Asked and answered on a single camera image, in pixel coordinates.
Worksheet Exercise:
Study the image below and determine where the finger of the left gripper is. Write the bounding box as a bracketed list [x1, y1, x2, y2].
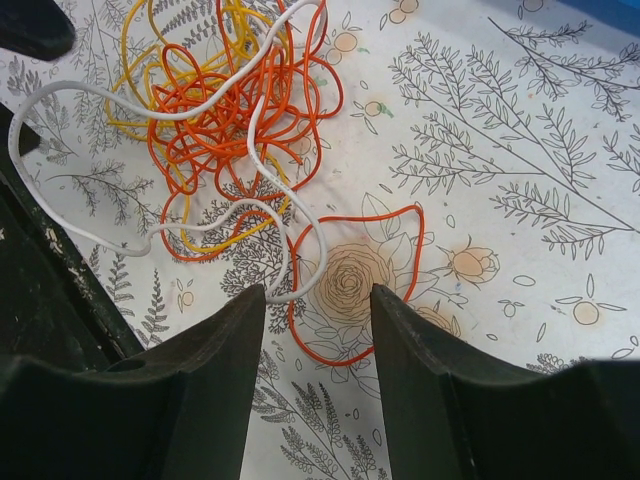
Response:
[0, 0, 76, 61]

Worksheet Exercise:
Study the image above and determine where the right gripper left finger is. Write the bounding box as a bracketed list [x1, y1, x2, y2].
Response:
[1, 285, 266, 479]

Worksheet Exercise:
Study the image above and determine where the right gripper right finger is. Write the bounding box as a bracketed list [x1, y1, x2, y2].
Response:
[370, 285, 639, 479]

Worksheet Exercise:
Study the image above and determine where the white cable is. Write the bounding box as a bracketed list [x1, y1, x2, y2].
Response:
[9, 0, 329, 305]

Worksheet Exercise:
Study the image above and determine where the yellow cable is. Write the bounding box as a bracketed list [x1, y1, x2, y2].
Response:
[104, 0, 292, 255]

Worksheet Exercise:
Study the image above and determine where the blue three-compartment plastic bin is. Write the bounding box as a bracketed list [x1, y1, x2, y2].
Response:
[548, 0, 639, 37]

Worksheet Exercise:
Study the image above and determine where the floral patterned table mat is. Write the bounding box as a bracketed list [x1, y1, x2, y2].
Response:
[23, 1, 639, 479]

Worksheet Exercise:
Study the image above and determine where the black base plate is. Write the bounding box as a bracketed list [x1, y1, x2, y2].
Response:
[0, 104, 146, 374]

